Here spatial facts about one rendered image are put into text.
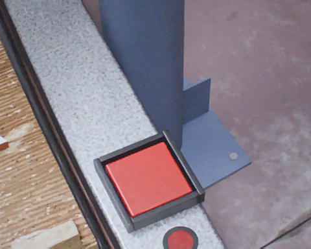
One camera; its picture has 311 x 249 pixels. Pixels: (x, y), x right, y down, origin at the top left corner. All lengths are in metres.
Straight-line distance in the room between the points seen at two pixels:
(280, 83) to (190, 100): 0.31
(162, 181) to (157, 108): 0.88
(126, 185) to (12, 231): 0.11
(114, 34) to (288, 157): 0.64
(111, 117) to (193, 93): 1.02
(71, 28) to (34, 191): 0.22
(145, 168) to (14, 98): 0.15
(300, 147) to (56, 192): 1.22
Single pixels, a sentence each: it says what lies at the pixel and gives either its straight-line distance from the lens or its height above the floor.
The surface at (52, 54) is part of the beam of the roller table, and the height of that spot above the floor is 0.92.
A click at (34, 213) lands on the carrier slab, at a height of 0.94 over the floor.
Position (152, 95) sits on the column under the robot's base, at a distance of 1.44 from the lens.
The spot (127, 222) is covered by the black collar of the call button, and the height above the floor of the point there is 0.93.
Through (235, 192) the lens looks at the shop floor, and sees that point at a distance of 1.67.
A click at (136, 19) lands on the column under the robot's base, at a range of 1.26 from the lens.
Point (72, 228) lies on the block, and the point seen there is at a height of 0.96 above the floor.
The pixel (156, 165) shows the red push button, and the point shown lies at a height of 0.93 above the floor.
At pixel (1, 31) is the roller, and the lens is 0.76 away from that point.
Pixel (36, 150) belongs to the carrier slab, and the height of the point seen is 0.94.
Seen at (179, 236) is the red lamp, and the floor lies 0.92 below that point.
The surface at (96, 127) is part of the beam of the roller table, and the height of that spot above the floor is 0.92.
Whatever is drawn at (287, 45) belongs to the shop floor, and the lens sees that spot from 1.98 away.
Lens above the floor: 1.45
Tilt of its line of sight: 55 degrees down
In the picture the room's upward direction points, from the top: 2 degrees counter-clockwise
